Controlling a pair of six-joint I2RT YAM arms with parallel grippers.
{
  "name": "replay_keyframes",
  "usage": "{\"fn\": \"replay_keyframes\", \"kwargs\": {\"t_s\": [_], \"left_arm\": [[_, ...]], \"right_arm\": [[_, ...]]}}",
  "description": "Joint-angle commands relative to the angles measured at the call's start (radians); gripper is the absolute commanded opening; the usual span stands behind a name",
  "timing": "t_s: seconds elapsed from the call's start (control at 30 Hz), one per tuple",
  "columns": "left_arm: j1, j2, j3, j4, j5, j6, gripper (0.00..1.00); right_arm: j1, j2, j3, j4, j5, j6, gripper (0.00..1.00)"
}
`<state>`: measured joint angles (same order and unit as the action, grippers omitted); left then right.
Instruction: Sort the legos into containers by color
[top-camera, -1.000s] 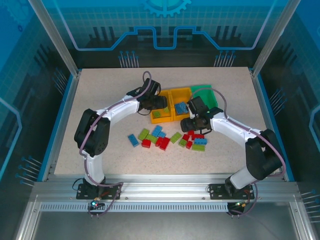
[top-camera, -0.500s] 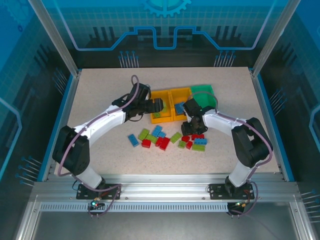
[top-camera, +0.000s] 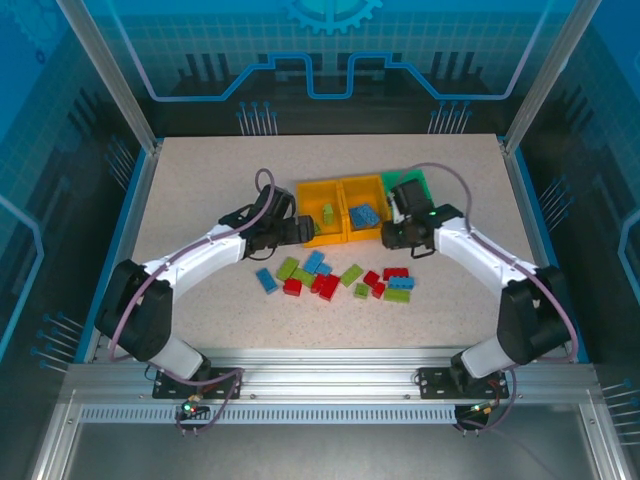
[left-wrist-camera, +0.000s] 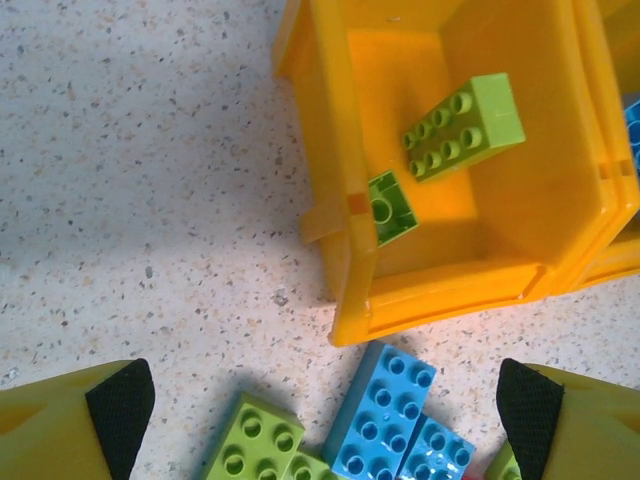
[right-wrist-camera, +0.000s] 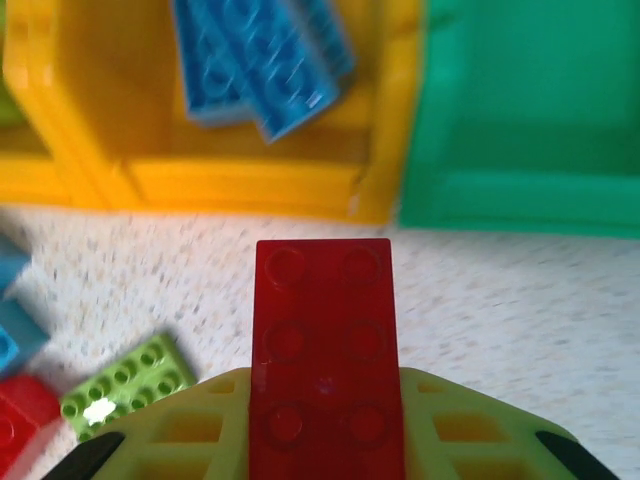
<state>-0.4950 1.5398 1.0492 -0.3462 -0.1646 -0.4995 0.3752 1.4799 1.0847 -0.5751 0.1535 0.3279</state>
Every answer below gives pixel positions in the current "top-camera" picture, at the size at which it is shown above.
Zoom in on small led connector board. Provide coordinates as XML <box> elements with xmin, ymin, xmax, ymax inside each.
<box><xmin>462</xmin><ymin>399</ymin><xmax>501</xmax><ymax>419</ymax></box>
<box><xmin>180</xmin><ymin>394</ymin><xmax>209</xmax><ymax>419</ymax></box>

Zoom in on yellow plastic bin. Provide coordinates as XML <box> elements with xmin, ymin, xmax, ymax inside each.
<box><xmin>339</xmin><ymin>174</ymin><xmax>389</xmax><ymax>244</ymax></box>
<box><xmin>294</xmin><ymin>179</ymin><xmax>346</xmax><ymax>249</ymax></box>

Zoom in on wide aluminium mounting rail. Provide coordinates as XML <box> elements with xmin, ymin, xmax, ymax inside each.
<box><xmin>64</xmin><ymin>348</ymin><xmax>597</xmax><ymax>401</ymax></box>

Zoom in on aluminium frame beam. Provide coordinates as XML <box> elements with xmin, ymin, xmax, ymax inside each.
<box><xmin>579</xmin><ymin>394</ymin><xmax>634</xmax><ymax>480</ymax></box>
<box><xmin>29</xmin><ymin>389</ymin><xmax>84</xmax><ymax>480</ymax></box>

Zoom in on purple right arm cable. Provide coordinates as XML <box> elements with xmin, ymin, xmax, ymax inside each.
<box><xmin>397</xmin><ymin>162</ymin><xmax>581</xmax><ymax>437</ymax></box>

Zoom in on aluminium side rail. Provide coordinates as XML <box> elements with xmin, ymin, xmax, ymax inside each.
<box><xmin>499</xmin><ymin>139</ymin><xmax>576</xmax><ymax>364</ymax></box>
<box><xmin>82</xmin><ymin>139</ymin><xmax>164</xmax><ymax>364</ymax></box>

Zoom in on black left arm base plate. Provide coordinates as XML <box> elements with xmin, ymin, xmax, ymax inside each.
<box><xmin>152</xmin><ymin>366</ymin><xmax>245</xmax><ymax>400</ymax></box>

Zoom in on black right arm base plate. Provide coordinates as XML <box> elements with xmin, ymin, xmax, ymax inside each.
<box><xmin>417</xmin><ymin>366</ymin><xmax>511</xmax><ymax>400</ymax></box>

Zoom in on green plastic bin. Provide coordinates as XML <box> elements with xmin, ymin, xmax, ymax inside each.
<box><xmin>380</xmin><ymin>169</ymin><xmax>435</xmax><ymax>221</ymax></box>

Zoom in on slotted grey cable duct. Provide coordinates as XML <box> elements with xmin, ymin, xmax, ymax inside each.
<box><xmin>78</xmin><ymin>405</ymin><xmax>460</xmax><ymax>426</ymax></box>

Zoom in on aluminium frame post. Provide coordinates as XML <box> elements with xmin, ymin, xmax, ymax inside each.
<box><xmin>502</xmin><ymin>0</ymin><xmax>602</xmax><ymax>154</ymax></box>
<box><xmin>54</xmin><ymin>0</ymin><xmax>164</xmax><ymax>154</ymax></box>

